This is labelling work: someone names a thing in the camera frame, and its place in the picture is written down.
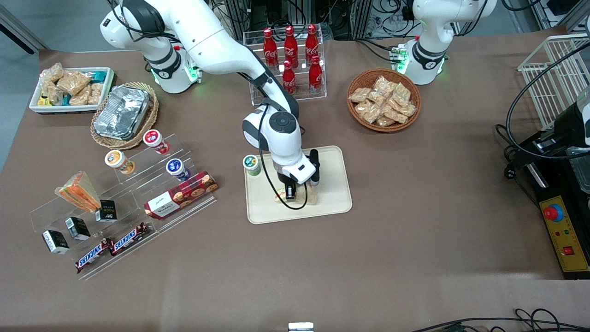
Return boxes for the triangular sandwich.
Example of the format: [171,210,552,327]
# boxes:
[55,171,102,213]
[274,184,319,206]

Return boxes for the beige plastic serving tray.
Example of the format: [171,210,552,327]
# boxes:
[244,146,353,225]

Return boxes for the triangular sandwich in orange wrap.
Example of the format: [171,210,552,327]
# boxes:
[55,171,102,213]

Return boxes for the green lid yogurt cup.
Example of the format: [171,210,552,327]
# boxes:
[243,155,262,178]

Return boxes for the clear acrylic bottle rack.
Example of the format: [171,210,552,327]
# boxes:
[243,29,327,107]

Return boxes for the red Coca-Cola bottle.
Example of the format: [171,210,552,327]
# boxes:
[284,25,299,69]
[308,55,323,95]
[263,28,279,71]
[305,24,319,65]
[282,60,297,95]

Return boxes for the red tartan shortbread box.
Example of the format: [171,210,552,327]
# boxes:
[144,171,218,220]

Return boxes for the blue lid yogurt cup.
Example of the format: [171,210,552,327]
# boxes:
[166,158,190,181]

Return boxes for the round brown wicker basket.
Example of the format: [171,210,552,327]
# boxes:
[347,68,422,133]

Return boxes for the red lid yogurt cup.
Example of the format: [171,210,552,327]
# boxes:
[143,130,170,155]

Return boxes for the clear acrylic stepped display stand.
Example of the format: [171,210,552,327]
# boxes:
[30,134,217,281]

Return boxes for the oval woven wicker basket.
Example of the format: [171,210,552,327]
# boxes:
[90,82,159,150]

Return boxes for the Snickers chocolate bar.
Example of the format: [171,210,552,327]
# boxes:
[75,238,113,273]
[110,222,153,256]

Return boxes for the orange lid yogurt cup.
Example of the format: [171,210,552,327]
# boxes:
[105,150,136,175]

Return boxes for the silver foil container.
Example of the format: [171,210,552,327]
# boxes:
[94,85,153,141]

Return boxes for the small black box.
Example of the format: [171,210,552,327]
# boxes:
[65,217,91,241]
[96,200,118,223]
[42,230,70,255]

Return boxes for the white rectangular plastic bin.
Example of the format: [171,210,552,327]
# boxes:
[29,67,116,114]

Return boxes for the yellow emergency stop control box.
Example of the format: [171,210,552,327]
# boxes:
[539,196,590,280]

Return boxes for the black equipment stand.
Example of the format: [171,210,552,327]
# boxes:
[508,85,590,199]

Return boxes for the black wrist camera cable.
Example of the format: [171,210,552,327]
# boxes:
[258,105,309,211]

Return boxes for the aluminium frame rack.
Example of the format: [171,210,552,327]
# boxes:
[224,0,418,41]

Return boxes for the thick black looped cable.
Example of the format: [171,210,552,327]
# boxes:
[496,41,590,161]

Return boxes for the black floor cables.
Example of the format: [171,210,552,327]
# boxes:
[410,308,590,332]

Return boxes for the white wire basket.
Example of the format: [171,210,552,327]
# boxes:
[517,34,590,130]

